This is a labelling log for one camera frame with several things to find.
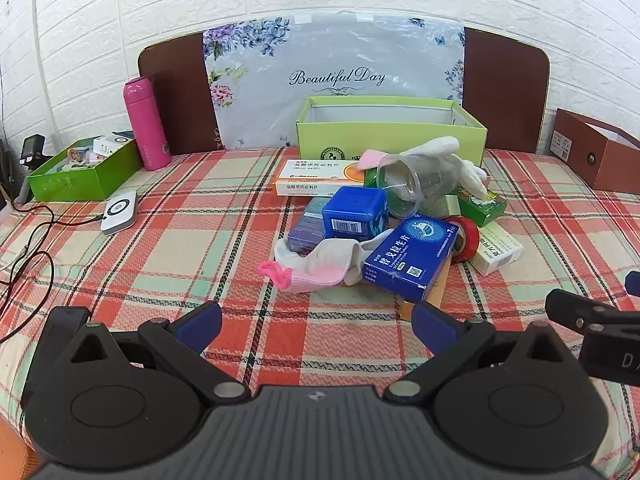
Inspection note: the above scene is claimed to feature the pink thermos bottle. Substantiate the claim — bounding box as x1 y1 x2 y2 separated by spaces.
123 76 172 171

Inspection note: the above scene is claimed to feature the clear plastic cup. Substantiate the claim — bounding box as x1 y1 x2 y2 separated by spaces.
376 152 463 219

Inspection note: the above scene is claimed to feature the red tape roll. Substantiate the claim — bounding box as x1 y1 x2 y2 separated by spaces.
447 216 481 263

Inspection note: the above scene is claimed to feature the white round-dial device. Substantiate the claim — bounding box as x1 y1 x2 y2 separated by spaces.
100 191 138 236

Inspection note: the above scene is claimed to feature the black cable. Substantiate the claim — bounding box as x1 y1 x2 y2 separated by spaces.
10 202 106 235
0 250 56 345

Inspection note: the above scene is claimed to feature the plaid bed sheet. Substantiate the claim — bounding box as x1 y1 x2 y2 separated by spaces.
0 147 640 480

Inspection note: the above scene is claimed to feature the pink cloth item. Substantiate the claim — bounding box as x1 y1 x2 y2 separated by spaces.
356 149 388 171

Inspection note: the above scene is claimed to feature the brown bed headboard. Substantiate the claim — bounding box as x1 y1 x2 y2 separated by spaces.
137 27 551 156

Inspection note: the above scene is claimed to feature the blue medicine box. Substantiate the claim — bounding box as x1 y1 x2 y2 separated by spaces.
362 214 460 303

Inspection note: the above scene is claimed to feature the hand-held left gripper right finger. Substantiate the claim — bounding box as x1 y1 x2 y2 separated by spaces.
384 300 581 406

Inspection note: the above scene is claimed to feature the brown cardboard box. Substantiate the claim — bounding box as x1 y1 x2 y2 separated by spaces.
550 108 640 193

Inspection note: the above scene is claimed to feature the small white box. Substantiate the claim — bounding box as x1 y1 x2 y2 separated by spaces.
93 131 137 157

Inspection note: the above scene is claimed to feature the blue cube box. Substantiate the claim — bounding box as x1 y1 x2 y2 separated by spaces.
321 186 390 242

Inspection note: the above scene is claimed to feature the green box of small goods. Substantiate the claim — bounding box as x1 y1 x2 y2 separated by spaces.
26 135 143 202

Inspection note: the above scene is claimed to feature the orange and white medicine box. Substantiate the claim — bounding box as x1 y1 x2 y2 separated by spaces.
275 159 368 198

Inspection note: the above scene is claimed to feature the white and pink sock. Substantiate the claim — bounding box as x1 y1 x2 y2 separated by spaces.
256 227 396 293

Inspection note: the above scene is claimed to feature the black charger device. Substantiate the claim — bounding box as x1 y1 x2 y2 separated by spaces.
19 135 51 166

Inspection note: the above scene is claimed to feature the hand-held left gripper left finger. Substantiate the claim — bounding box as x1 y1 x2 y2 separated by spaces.
42 301 249 406

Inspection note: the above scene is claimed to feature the white glove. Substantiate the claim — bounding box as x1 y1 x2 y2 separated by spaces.
395 136 491 198

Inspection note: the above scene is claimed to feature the teal gradient tall box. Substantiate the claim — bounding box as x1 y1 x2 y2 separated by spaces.
287 196 328 253

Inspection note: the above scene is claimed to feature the large green cardboard box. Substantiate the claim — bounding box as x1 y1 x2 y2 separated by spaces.
295 96 488 168

